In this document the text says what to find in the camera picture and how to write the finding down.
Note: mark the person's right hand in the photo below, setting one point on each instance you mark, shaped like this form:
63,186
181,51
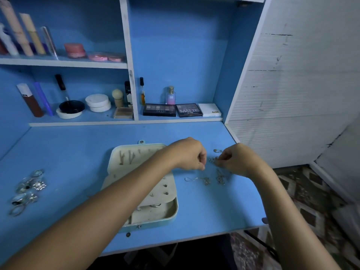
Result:
242,161

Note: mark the cream jewellery box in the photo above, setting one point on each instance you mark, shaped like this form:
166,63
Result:
115,168

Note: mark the pink flat compact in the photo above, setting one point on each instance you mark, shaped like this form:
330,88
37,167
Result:
98,56
115,58

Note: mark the white round cream jar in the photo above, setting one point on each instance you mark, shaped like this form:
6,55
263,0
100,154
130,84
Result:
98,102

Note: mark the white flat box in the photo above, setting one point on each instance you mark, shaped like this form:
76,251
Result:
210,110

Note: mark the black cosmetic bottle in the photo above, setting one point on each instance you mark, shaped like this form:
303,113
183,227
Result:
128,92

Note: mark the black lettered eyeshadow palette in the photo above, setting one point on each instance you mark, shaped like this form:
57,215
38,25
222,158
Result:
189,110

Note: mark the thin dark cosmetic bottle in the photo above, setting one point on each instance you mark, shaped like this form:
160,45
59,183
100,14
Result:
142,91

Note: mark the small pink perfume bottle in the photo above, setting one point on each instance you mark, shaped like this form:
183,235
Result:
170,96

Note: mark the pale plastic bag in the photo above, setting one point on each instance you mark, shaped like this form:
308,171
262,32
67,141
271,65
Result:
347,222

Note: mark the pink round jar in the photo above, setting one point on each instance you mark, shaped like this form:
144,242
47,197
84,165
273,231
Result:
75,50

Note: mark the square brown powder compact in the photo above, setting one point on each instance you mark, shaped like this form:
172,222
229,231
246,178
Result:
124,113

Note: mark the black makeup brush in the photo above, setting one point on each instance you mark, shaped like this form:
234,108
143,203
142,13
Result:
61,87

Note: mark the person's left forearm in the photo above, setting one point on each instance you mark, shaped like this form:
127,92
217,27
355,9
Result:
79,222

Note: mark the beige makeup sponge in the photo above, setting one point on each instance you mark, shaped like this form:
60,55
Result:
117,95

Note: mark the white slatted cabinet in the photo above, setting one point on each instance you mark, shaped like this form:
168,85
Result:
292,81

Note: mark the brown lipstick tube white cap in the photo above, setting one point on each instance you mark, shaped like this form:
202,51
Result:
31,101

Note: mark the short beige cosmetic tube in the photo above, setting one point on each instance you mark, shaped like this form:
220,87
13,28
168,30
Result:
34,33

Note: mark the white bowl black inside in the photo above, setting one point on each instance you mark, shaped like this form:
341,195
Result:
71,107

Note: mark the white shelf unit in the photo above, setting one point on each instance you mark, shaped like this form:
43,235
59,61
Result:
128,42

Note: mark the tall beige cosmetic tube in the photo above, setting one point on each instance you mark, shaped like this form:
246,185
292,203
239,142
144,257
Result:
16,28

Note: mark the person's dark clothing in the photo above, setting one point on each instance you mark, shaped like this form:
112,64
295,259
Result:
180,256

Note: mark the pile of silver rings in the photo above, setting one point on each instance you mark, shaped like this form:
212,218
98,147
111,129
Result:
38,185

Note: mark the dark eyeshadow palette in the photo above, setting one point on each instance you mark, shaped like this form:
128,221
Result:
160,110

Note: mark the person's left hand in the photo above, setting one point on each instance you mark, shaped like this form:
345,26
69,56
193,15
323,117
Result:
184,154

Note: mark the blue cosmetic tube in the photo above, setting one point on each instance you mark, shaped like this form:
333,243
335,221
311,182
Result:
43,98

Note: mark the person's right forearm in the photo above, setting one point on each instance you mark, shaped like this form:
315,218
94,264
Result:
292,227

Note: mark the white tube blue label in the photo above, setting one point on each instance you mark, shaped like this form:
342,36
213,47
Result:
8,42

